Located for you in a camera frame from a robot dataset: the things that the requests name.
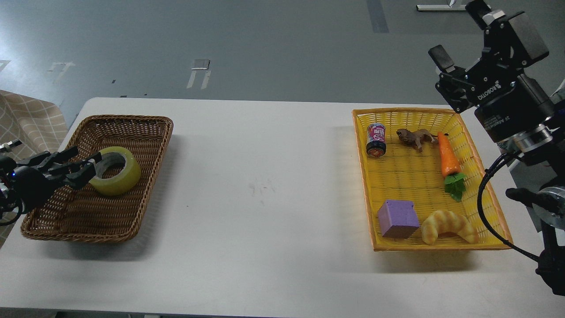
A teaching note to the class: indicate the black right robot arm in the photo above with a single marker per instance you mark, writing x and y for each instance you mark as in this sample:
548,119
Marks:
541,191

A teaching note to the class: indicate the person grey sleeve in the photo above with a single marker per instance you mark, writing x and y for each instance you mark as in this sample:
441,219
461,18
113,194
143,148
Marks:
559,94

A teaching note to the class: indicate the yellow plastic basket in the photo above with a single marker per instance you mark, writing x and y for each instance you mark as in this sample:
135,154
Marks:
404,174

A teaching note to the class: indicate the white bar on floor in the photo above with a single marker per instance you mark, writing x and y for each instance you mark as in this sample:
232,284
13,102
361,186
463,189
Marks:
450,5

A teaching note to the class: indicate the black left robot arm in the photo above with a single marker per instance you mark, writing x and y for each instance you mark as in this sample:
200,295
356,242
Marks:
9,201

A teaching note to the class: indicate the toy croissant bread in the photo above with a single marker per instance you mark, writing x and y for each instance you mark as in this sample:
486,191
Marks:
440,222

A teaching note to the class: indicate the small soda can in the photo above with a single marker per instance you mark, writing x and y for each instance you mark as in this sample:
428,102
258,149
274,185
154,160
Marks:
376,146

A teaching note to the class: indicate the orange toy carrot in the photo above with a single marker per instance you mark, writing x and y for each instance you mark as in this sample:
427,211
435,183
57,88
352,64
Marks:
454,178

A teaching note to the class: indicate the yellow tape roll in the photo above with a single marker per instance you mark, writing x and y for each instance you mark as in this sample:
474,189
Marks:
125,180

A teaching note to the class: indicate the brown toy animal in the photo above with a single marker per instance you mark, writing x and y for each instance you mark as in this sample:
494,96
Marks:
414,139

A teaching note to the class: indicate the beige checkered cloth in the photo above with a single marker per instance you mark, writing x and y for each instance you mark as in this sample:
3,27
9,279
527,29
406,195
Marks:
38,124

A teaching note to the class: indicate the purple cube block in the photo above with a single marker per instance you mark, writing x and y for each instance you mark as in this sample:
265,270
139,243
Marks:
398,219

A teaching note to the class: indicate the brown wicker basket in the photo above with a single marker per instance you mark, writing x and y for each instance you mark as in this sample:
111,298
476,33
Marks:
87,216

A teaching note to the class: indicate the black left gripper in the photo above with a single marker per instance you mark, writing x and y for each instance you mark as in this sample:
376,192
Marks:
34,184

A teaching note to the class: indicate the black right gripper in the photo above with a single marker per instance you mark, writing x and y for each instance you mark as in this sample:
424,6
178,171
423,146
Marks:
505,100

